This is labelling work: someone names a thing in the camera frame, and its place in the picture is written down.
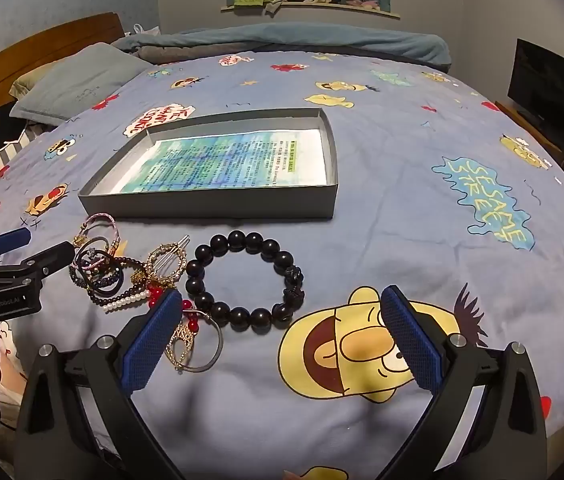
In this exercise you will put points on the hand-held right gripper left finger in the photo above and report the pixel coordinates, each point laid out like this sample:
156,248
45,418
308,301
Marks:
154,340

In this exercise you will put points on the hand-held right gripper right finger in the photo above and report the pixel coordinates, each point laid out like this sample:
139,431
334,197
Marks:
409,340

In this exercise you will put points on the gold red bead hair ornament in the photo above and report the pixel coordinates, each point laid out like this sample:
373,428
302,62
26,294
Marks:
183,347

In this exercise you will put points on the grey shallow cardboard box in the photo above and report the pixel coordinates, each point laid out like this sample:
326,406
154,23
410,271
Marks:
212,205

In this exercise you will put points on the gold oval hair clip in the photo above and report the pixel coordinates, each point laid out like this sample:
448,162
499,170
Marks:
154,260

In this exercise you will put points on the cartoon printed bed sheet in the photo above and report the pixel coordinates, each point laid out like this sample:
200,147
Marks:
402,210

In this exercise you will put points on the pale yellow pillow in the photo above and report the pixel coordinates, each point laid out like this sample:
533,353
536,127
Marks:
29,79

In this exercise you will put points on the blue grey pillow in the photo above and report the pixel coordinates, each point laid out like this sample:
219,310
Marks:
82,80

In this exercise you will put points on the printed paper sheet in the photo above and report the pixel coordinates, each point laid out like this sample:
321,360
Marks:
222,160

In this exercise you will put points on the wooden headboard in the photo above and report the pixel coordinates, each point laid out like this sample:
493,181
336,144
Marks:
37,45

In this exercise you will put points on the grey blanket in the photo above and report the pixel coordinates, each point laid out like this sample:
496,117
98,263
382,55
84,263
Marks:
172,54

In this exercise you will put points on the wooden television stand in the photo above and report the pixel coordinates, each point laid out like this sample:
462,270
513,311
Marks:
527,127

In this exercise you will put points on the white plastic bag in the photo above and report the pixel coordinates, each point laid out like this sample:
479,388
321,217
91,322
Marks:
144,30

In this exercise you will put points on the black television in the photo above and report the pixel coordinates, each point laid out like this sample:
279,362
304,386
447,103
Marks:
552,90

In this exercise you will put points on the blue duvet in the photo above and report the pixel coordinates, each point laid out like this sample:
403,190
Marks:
312,40

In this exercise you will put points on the pink cloth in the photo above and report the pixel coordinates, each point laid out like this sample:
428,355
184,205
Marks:
364,4

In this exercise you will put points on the window sill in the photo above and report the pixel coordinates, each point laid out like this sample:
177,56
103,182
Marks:
312,10

